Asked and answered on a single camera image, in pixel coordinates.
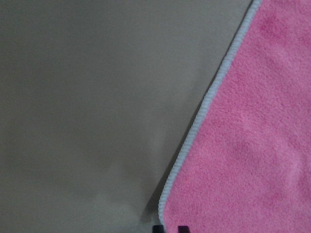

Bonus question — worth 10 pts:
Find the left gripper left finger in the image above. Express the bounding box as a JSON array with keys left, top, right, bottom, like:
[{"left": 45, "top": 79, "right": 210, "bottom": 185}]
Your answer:
[{"left": 152, "top": 225, "right": 164, "bottom": 233}]

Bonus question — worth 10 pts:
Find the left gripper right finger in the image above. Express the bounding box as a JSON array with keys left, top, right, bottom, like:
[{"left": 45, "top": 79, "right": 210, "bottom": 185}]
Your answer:
[{"left": 178, "top": 225, "right": 189, "bottom": 233}]

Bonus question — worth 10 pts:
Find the pink and grey towel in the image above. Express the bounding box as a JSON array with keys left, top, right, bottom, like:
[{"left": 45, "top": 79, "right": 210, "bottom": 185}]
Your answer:
[{"left": 158, "top": 0, "right": 311, "bottom": 233}]

